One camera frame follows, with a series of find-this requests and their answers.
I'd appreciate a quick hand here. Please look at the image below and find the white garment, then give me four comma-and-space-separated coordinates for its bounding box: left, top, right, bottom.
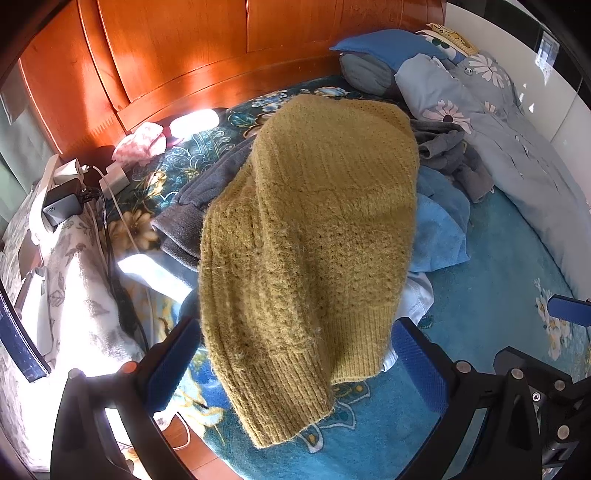
115, 253, 204, 305

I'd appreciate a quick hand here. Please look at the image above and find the white cable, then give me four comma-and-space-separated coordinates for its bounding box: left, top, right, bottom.
88, 165, 139, 259

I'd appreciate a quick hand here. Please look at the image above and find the wooden headboard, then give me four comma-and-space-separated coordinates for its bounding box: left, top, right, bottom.
18, 0, 446, 153

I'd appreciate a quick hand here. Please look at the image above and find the light blue garment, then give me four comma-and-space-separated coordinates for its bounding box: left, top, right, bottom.
406, 166, 472, 273

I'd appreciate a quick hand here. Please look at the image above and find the white leaf-print cloth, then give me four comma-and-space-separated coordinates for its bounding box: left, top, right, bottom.
0, 185, 148, 462

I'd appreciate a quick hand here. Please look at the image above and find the yellow patterned cloth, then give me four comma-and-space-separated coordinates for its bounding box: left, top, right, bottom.
416, 23, 481, 58

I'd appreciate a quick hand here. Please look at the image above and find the grey pillow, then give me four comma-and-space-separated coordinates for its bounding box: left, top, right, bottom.
339, 53, 398, 97

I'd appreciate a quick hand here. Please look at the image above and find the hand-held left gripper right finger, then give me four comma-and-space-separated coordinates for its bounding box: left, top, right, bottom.
392, 318, 591, 480

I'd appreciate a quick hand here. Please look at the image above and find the mustard yellow knit sweater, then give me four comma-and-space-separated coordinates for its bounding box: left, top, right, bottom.
198, 95, 421, 448

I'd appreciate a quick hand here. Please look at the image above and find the white charger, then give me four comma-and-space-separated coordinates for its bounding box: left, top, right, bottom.
99, 164, 131, 200

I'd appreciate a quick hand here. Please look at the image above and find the dark blue-grey knit garment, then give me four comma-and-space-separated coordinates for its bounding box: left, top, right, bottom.
150, 136, 254, 273

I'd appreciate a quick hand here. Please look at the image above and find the pale blue floral duvet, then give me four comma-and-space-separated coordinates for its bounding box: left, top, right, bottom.
394, 51, 591, 278

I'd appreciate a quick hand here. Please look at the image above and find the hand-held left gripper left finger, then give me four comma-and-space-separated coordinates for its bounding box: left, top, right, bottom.
50, 316, 202, 480

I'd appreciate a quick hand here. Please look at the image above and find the blue pillow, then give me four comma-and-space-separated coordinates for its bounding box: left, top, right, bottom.
329, 29, 451, 70

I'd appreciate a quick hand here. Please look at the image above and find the pink cloth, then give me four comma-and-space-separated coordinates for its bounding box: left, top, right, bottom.
112, 122, 168, 166

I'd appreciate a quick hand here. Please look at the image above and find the white plug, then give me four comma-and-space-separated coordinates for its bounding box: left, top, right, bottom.
53, 159, 88, 185

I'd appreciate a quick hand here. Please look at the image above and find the black power adapter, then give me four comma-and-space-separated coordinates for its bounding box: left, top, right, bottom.
42, 179, 93, 227

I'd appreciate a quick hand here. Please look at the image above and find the dark blue board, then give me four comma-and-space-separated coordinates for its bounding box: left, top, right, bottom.
0, 281, 51, 384

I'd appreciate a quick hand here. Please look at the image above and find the blue floral blanket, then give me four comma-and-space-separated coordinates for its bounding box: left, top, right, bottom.
106, 76, 591, 480

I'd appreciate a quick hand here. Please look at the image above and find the pale blue shirt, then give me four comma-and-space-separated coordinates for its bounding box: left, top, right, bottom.
381, 271, 428, 370

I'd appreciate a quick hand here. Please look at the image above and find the black cable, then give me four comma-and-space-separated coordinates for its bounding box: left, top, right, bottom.
83, 185, 151, 352

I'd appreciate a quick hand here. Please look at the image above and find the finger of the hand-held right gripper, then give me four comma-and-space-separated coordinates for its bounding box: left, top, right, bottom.
547, 295, 591, 328

